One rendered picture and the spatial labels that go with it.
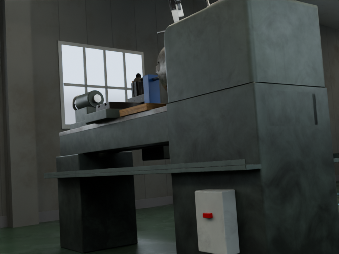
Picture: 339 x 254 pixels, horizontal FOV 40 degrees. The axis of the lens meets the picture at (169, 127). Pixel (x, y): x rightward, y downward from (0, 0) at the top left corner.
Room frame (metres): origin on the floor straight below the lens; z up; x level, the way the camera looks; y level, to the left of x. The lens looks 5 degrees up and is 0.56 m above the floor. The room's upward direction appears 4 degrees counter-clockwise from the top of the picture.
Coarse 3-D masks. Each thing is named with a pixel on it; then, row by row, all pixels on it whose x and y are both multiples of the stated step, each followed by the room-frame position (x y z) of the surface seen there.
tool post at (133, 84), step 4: (132, 84) 3.01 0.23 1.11; (136, 84) 2.98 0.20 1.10; (140, 84) 2.99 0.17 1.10; (132, 88) 3.02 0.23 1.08; (136, 88) 2.98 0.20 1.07; (140, 88) 2.98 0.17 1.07; (132, 92) 3.02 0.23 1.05; (136, 92) 2.98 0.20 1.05; (140, 92) 2.98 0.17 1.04; (132, 96) 3.02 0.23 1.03
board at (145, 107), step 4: (144, 104) 2.51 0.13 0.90; (148, 104) 2.50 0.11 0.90; (152, 104) 2.52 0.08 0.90; (156, 104) 2.54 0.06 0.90; (160, 104) 2.55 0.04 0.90; (164, 104) 2.57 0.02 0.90; (128, 108) 2.65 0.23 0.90; (132, 108) 2.61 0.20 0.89; (136, 108) 2.58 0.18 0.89; (140, 108) 2.55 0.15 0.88; (144, 108) 2.51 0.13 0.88; (148, 108) 2.50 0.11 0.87; (152, 108) 2.52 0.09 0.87; (120, 112) 2.73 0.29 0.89; (124, 112) 2.69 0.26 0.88; (128, 112) 2.65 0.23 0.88; (132, 112) 2.62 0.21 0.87; (136, 112) 2.58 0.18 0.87; (120, 116) 2.73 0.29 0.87
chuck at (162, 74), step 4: (164, 48) 2.44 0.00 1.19; (160, 52) 2.45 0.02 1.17; (164, 52) 2.40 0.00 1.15; (160, 56) 2.42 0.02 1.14; (164, 56) 2.39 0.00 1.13; (160, 60) 2.41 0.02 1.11; (164, 60) 2.38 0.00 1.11; (160, 64) 2.41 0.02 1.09; (164, 64) 2.38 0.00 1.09; (160, 68) 2.41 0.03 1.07; (164, 68) 2.38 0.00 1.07; (160, 72) 2.41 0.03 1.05; (164, 72) 2.39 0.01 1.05; (160, 76) 2.42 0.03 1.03; (164, 76) 2.40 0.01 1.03; (160, 80) 2.44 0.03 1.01; (164, 80) 2.41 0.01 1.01; (164, 84) 2.43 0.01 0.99; (164, 88) 2.46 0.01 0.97
